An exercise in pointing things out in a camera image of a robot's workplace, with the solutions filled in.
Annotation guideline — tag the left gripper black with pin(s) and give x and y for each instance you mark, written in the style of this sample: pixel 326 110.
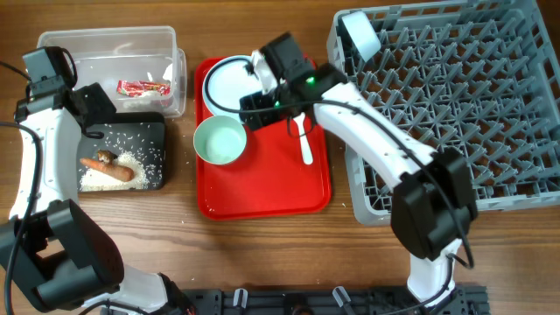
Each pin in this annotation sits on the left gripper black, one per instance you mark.
pixel 98 103

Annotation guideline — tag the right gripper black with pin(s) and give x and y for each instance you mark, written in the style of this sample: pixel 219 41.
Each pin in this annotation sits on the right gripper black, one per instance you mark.
pixel 258 113

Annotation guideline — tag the light blue plate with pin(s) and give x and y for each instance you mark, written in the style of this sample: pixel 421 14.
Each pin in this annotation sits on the light blue plate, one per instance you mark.
pixel 229 82

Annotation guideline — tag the red snack wrapper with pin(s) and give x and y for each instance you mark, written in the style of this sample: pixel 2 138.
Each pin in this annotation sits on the red snack wrapper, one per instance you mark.
pixel 141 88

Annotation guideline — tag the green bowl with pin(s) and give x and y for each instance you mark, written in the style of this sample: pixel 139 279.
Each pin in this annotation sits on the green bowl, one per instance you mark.
pixel 220 140

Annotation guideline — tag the brown food scrap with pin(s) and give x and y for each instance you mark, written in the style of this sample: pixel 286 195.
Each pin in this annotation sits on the brown food scrap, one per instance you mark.
pixel 106 156

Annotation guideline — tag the white plastic spoon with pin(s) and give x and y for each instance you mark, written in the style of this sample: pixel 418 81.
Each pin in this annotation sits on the white plastic spoon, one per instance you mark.
pixel 304 143

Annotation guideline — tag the orange carrot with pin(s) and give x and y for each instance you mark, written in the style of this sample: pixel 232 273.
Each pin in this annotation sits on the orange carrot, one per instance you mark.
pixel 115 171

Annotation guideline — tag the white rice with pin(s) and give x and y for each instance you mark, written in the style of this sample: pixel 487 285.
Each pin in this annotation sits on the white rice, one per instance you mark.
pixel 93 181

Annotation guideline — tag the white tissue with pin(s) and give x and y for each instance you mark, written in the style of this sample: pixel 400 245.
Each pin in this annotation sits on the white tissue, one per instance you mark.
pixel 168 73

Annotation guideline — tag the light blue bowl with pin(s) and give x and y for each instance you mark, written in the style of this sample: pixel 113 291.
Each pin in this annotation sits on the light blue bowl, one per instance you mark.
pixel 362 34

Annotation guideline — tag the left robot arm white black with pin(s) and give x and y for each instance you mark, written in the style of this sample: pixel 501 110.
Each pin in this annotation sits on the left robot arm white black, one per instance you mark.
pixel 57 256

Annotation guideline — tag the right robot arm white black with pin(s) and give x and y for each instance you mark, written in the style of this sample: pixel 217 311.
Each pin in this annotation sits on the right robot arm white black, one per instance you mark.
pixel 433 203

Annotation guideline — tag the grey dishwasher rack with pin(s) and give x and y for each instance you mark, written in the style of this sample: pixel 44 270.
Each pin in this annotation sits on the grey dishwasher rack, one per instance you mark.
pixel 481 77

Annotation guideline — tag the clear plastic bin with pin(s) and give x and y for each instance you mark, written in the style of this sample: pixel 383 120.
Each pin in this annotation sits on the clear plastic bin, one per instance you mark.
pixel 109 55

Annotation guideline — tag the black tray bin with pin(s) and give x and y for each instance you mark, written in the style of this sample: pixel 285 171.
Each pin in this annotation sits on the black tray bin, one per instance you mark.
pixel 138 141

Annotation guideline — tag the red serving tray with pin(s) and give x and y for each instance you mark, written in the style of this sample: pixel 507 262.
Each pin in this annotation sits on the red serving tray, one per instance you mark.
pixel 270 177

